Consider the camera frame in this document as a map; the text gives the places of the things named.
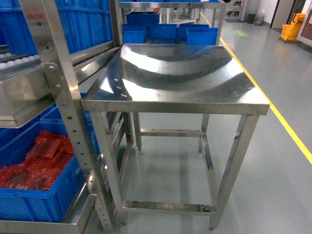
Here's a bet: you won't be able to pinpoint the blue bin with red bags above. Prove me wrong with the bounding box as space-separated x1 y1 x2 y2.
0 119 100 223

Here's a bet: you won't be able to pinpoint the stainless steel shelf rack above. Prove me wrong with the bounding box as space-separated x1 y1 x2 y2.
0 0 122 234

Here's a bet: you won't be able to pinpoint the stainless steel side table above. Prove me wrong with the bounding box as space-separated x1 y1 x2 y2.
81 44 270 230

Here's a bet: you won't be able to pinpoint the red bubble wrap bags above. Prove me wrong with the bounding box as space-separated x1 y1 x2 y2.
0 130 74 191

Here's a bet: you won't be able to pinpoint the yellow mop bucket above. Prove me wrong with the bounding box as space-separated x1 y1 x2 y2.
280 13 306 42

